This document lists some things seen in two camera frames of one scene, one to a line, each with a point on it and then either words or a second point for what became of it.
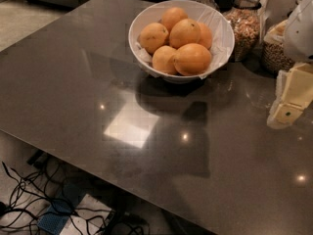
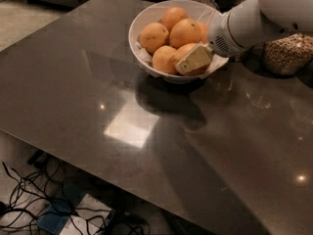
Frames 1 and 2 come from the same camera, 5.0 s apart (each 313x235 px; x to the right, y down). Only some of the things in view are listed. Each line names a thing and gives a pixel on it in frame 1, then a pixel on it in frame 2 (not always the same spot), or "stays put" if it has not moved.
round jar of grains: [274, 56] stays put
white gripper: [300, 33] -> [217, 38]
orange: [153, 36] stays put
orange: [192, 59] stays put
